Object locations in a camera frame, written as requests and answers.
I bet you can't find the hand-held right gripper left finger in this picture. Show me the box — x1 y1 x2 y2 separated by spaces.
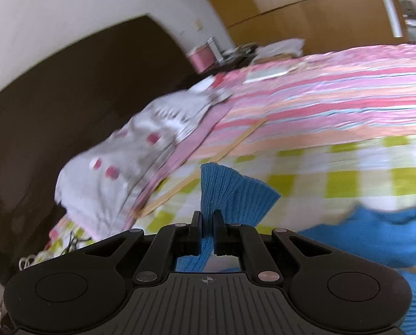
83 211 204 285

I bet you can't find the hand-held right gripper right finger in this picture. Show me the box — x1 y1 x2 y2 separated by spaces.
213 210 334 284

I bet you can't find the blue knit sweater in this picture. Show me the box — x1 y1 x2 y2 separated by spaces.
176 162 416 335

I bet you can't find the thin wooden stick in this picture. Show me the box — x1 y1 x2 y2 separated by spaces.
137 119 268 217

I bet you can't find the grey pink-spotted pillow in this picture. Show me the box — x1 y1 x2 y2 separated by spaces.
54 89 234 241

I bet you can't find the green checked bed sheet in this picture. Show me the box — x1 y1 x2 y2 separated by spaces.
49 134 416 252

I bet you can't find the white booklet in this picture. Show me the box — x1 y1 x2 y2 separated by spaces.
244 64 289 83

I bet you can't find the pink box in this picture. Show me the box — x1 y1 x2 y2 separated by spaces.
188 38 223 74

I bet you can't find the pink striped blanket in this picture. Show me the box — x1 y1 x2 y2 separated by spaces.
138 42 416 163

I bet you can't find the dark brown headboard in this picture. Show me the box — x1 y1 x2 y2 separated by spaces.
0 14 199 287

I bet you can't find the white cloth pile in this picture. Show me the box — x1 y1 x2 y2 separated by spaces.
256 38 306 61

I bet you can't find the wooden wardrobe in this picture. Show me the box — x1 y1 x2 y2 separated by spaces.
193 0 404 58

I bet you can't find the dark tangled cable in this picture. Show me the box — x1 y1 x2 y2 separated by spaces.
59 233 91 253

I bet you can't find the white door frame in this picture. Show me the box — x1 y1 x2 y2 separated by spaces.
373 0 404 38

